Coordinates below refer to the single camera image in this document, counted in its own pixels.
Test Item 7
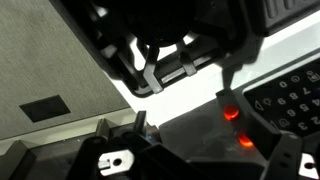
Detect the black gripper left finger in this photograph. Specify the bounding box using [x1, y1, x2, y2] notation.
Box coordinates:
[66, 111, 158, 180]

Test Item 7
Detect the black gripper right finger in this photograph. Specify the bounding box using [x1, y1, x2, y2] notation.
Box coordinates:
[216, 88, 320, 180]

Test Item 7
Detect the red round toy button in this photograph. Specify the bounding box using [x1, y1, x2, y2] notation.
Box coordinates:
[237, 131, 255, 149]
[223, 104, 240, 122]

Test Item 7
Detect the black toy keypad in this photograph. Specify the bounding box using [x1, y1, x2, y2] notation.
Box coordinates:
[244, 59, 320, 138]

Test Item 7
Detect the gray toy kitchen oven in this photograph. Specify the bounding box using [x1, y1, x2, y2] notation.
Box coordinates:
[49, 0, 320, 180]

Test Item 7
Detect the black toy burner grate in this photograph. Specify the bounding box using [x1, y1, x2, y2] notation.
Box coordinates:
[49, 0, 264, 98]
[261, 0, 320, 36]

